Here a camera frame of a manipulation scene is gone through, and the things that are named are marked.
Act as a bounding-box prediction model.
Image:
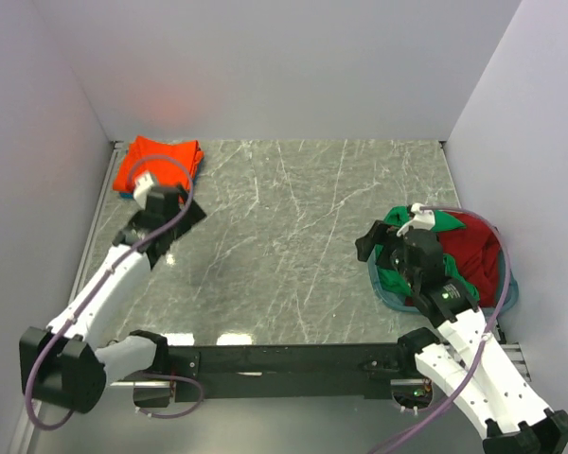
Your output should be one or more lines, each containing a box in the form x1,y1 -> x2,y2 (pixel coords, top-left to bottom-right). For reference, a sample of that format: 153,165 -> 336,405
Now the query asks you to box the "orange t shirt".
112,134 -> 204,200

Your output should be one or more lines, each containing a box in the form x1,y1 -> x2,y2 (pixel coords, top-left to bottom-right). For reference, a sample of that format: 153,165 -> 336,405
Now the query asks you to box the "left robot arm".
19,184 -> 206,416

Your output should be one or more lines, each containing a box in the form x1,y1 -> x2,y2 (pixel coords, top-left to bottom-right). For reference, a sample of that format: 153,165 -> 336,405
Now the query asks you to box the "green t shirt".
377,210 -> 490,307

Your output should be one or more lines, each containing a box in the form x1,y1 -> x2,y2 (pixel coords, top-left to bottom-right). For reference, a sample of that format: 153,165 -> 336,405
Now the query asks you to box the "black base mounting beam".
132,342 -> 460,410

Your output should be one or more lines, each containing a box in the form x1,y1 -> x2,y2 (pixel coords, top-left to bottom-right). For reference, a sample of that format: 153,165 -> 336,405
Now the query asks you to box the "teal plastic basket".
367,226 -> 521,316

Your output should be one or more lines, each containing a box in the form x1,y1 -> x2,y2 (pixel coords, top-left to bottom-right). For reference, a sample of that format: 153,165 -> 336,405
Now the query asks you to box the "dark red t shirt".
434,210 -> 501,307

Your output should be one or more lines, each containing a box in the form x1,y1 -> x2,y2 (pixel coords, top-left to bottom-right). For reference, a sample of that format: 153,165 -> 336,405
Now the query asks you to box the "aluminium left side rail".
68,141 -> 124,303

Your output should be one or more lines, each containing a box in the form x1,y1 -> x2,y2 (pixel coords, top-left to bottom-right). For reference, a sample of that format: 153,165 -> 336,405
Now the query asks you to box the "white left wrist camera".
133,171 -> 158,209

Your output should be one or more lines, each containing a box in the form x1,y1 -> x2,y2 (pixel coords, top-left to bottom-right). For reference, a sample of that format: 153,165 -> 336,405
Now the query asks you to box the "folded blue t shirt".
115,141 -> 204,200

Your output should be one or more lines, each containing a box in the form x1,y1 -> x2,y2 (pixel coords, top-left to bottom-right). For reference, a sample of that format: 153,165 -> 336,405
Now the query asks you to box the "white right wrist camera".
397,203 -> 435,237

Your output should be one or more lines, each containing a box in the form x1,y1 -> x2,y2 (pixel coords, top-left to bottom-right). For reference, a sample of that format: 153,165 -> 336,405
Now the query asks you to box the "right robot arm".
355,220 -> 568,453

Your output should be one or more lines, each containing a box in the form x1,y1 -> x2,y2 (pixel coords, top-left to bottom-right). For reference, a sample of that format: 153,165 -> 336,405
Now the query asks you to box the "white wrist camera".
133,171 -> 158,209
397,203 -> 435,237

